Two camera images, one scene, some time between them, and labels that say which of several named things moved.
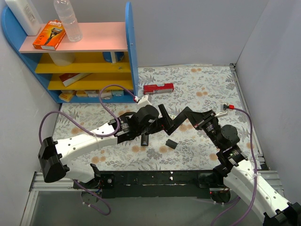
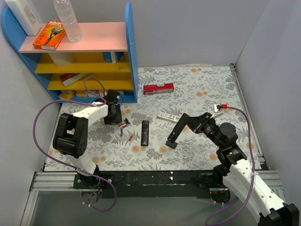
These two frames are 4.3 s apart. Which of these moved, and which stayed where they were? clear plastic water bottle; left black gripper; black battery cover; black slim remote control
Moved: left black gripper
Stayed: black slim remote control; clear plastic water bottle; black battery cover
